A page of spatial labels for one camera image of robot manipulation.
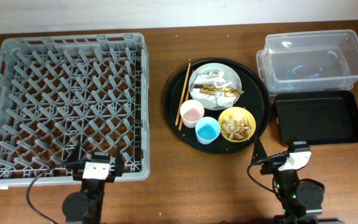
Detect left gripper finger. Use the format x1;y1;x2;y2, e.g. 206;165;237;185
65;141;81;164
114;146;125;177

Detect food scraps pile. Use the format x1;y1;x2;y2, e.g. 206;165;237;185
221;115;252;141

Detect yellow bowl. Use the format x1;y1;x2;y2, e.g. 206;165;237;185
218;107;256;142

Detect blue cup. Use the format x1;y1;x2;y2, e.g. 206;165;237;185
195;116;221;144

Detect gold snack wrapper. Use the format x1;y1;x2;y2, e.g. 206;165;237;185
200;85;244;97

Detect pink cup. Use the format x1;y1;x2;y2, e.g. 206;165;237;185
186;100;204;128

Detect pale grey plate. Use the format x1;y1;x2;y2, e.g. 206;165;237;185
188;62;242;111

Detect white napkin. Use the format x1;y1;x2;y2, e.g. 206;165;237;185
191;70;239;108

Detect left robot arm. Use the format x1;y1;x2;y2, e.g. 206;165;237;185
62;144;124;223

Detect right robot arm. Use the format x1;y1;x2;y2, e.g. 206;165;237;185
247;136;325;224

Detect grey dishwasher rack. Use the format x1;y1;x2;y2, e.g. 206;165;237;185
0;33;150;189

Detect black rectangular tray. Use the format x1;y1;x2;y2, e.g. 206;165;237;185
273;90;358;146

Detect round black tray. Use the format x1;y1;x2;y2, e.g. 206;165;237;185
162;58;271;154

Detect clear plastic bin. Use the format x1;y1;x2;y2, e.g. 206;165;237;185
256;29;358;95

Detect wooden chopstick left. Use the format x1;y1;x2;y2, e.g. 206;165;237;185
175;62;191;126

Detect wooden chopstick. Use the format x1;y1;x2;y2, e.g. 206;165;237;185
175;62;191;126
178;73;195;131

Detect wooden chopstick right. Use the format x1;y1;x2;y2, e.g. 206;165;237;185
178;73;195;131

